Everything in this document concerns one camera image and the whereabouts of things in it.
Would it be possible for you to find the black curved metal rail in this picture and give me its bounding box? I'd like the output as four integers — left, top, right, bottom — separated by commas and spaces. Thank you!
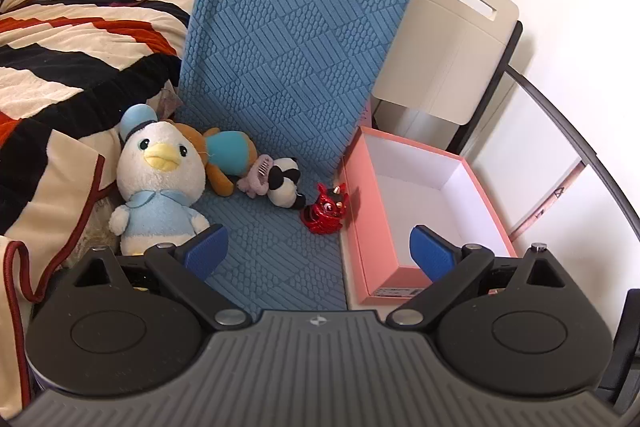
505, 66, 640, 238

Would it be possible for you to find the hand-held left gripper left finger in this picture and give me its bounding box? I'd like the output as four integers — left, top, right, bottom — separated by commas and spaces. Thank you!
72, 224, 253, 331

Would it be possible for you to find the red black cream striped blanket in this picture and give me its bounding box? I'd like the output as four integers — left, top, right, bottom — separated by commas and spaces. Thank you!
0, 0, 201, 408

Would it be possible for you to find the white panel with pink edge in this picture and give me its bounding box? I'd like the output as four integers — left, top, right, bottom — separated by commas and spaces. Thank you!
462, 72, 598, 238

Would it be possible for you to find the red toy figure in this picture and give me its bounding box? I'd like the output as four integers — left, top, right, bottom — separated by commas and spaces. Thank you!
300, 183, 349, 235

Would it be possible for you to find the black white panda plush toy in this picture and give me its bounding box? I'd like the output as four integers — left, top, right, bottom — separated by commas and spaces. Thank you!
267, 157, 306, 209

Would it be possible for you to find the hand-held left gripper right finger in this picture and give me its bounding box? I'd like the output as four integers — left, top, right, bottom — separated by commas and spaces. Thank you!
385, 224, 569, 333

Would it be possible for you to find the pink cardboard box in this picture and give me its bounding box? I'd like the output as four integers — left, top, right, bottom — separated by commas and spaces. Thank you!
340, 125, 519, 306

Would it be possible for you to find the blue textured mat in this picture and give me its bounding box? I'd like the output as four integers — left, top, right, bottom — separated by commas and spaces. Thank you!
117, 0, 426, 313

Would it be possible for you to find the white duck plush toy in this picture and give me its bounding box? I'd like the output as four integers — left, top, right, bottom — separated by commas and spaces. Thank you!
109, 103, 211, 256

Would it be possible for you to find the pink hair claw clip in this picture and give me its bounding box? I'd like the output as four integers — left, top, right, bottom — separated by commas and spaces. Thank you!
236, 155, 276, 198

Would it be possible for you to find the orange bear plush toy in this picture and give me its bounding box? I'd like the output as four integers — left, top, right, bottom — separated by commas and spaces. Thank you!
167, 119, 258, 198

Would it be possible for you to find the beige chair with handle slot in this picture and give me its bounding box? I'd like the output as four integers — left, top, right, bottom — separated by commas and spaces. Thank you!
371, 0, 524, 155

